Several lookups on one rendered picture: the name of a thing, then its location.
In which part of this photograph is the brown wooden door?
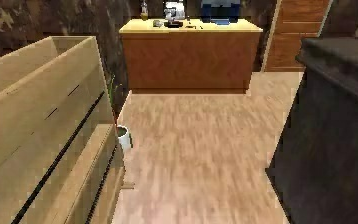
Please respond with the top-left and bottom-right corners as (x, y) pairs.
(260, 0), (334, 73)

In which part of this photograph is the brown wooden counter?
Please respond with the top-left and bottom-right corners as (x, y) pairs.
(118, 18), (264, 95)

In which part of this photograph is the blue box appliance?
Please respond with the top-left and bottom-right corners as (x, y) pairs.
(200, 0), (242, 26)

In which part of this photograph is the white coffee machine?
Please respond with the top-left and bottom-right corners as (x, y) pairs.
(163, 0), (187, 22)

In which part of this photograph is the dark grey cabinet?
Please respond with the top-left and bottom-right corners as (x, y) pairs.
(265, 36), (358, 224)

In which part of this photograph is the yellow glass bottle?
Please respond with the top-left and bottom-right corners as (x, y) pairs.
(139, 0), (150, 22)

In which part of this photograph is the white plant pot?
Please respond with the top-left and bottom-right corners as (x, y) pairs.
(116, 124), (133, 151)

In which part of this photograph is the light wooden shelf unit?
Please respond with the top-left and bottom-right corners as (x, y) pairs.
(0, 35), (127, 224)

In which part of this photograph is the black dish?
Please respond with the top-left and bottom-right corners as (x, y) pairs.
(163, 20), (184, 29)

